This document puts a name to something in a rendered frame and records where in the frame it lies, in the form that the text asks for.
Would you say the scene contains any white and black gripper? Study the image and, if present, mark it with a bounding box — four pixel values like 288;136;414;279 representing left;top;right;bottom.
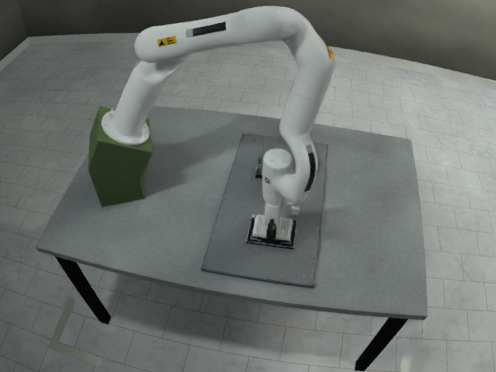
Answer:
264;199;282;239

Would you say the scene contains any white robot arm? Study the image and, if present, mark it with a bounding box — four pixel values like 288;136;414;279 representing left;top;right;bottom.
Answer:
101;6;335;215

